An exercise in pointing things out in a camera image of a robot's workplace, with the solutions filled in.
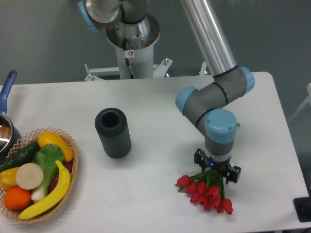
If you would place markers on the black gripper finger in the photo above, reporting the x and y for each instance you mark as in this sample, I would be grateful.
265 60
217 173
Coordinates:
200 159
232 174

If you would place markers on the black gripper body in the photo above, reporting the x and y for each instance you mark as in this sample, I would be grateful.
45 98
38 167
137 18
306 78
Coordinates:
216 162

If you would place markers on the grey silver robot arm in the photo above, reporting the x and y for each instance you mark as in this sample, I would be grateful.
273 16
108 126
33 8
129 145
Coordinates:
204 108

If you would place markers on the red tulip bouquet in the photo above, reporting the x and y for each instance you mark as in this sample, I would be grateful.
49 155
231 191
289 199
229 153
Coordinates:
206 189

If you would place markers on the black device at table edge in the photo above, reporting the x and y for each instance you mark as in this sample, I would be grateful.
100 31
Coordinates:
303 208

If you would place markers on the dark grey ribbed vase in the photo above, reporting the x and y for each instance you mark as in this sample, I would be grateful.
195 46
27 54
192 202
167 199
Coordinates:
112 127

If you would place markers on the dark red vegetable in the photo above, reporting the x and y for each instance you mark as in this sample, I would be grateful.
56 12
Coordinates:
68 166

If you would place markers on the green bok choy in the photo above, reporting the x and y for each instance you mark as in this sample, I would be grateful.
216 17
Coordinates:
45 158

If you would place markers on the yellow banana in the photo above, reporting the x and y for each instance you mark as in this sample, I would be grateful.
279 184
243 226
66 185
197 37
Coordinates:
52 198

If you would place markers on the beige round disc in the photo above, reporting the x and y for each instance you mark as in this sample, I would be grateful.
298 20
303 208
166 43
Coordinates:
29 176

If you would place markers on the green cucumber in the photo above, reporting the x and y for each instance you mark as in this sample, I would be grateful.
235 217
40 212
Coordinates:
23 156

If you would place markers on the orange fruit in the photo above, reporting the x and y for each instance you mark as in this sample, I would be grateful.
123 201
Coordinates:
17 198

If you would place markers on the yellow bell pepper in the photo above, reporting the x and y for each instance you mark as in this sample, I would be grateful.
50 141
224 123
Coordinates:
8 178

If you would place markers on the woven wicker basket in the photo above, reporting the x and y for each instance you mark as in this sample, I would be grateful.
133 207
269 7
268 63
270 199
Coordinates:
25 140

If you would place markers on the white frame at right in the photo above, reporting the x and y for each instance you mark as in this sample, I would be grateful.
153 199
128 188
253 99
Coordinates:
305 102

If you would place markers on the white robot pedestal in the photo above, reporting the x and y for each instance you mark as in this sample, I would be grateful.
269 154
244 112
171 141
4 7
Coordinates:
134 46

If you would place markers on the blue handled saucepan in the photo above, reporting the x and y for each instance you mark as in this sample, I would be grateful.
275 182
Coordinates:
9 135

